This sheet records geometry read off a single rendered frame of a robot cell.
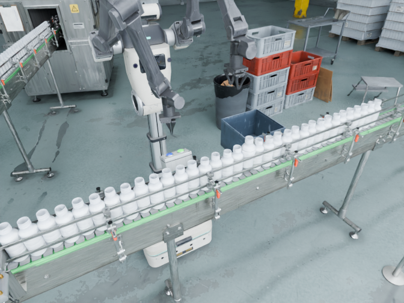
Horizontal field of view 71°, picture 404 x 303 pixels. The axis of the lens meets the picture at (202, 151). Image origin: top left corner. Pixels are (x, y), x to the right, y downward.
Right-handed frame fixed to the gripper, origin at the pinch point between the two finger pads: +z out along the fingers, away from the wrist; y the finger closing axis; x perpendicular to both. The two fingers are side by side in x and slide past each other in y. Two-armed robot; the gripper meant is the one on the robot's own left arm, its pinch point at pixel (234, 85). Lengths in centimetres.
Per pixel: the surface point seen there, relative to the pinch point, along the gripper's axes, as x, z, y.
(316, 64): -259, 82, 175
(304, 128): -33.6, 24.9, -16.2
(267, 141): -10.0, 25.2, -16.0
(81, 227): 79, 35, -18
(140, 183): 54, 24, -17
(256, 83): -142, 81, 159
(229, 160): 12.8, 27.4, -17.7
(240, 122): -38, 52, 45
